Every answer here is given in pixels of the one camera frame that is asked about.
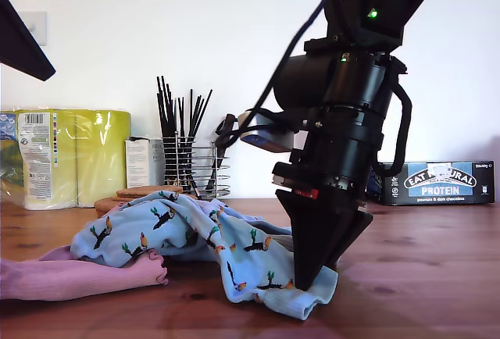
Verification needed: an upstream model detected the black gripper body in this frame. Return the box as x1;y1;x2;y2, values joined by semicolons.
272;120;386;212

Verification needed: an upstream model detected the black protein bar box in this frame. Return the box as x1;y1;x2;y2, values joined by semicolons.
366;159;495;207

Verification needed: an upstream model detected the yellow kitchen roll pack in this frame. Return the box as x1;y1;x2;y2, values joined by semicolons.
0;109;133;212

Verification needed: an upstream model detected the white printed carton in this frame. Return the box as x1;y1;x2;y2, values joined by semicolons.
124;137;165;191

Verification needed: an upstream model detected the square cork coaster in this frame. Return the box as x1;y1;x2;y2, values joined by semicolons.
116;186;184;198

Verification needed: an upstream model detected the white light switch plate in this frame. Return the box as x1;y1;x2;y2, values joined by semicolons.
18;11;48;47

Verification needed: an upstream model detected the arm grey camera box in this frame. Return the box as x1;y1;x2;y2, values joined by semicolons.
238;107;313;153

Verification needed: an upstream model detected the looped black arm cable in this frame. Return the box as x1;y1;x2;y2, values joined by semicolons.
370;79;414;178

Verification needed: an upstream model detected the dark handled utensil with strap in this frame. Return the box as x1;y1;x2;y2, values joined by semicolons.
205;113;240;191

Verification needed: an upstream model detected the chrome wire cutlery holder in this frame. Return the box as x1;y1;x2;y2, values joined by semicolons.
161;130;232;202

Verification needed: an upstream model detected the long black arm cable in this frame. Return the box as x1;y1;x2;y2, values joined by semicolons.
216;0;345;153

